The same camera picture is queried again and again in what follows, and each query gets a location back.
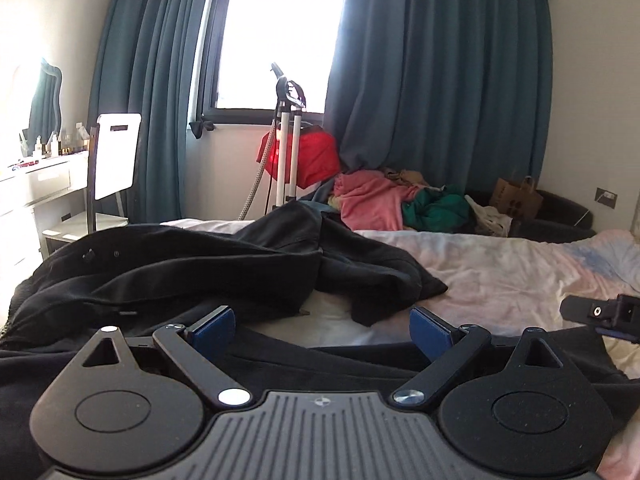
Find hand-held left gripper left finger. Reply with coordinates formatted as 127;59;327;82
82;306;251;406

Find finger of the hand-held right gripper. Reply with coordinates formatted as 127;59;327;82
560;294;640;345

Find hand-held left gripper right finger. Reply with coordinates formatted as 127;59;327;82
392;306;571;406

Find black pants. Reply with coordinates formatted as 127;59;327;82
0;203;628;461

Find bed with pastel sheet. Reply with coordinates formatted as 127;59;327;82
160;217;640;480

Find black armchair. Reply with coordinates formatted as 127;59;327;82
465;187;596;241

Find green cloth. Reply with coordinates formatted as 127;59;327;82
402;185;471;231

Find brown paper bag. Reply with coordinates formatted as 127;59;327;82
489;176;544;221

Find pink cloth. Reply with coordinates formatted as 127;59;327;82
334;170;426;232

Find beige cloth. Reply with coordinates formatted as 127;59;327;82
382;167;431;188

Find garment steamer stand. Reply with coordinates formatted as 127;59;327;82
270;62;308;206

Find white chair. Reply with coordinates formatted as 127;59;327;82
42;112;142;256

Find red garment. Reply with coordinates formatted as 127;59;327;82
256;127;342;191

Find white dressing table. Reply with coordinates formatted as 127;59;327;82
0;152;91;281

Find group of cosmetic bottles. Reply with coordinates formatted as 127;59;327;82
20;122;91;158

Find teal curtain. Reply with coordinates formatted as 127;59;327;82
325;0;556;196
87;0;236;223

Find window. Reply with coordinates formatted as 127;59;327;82
197;0;348;116

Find white charger cable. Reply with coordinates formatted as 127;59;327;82
575;199;610;227

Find steamer hose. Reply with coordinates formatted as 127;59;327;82
239;127;278;221

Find wavy frame mirror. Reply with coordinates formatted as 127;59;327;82
27;57;63;133

